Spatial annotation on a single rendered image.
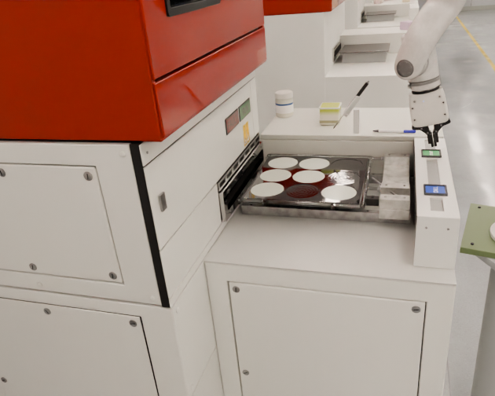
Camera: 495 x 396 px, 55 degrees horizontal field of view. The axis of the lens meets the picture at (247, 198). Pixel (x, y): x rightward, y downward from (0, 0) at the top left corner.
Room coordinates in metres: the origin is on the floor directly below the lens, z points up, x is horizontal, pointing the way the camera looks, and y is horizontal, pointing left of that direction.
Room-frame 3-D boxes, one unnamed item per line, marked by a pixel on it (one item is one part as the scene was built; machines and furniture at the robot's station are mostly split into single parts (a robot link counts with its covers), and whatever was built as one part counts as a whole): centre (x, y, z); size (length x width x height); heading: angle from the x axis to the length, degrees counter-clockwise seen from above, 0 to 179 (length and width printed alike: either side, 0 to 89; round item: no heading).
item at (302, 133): (1.73, -0.42, 0.89); 0.62 x 0.35 x 0.14; 71
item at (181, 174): (1.29, 0.08, 1.02); 0.82 x 0.03 x 0.40; 161
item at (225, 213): (1.45, 0.00, 0.89); 0.44 x 0.02 x 0.10; 161
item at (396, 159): (1.49, -0.51, 0.89); 0.08 x 0.03 x 0.03; 71
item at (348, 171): (1.40, -0.20, 0.90); 0.34 x 0.34 x 0.01; 71
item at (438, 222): (1.22, -0.52, 0.89); 0.55 x 0.09 x 0.14; 161
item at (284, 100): (1.88, -0.18, 1.01); 0.07 x 0.07 x 0.10
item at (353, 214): (1.27, -0.22, 0.84); 0.50 x 0.02 x 0.03; 71
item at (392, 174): (1.33, -0.46, 0.87); 0.36 x 0.08 x 0.03; 161
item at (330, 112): (1.73, -0.34, 1.00); 0.07 x 0.07 x 0.07; 71
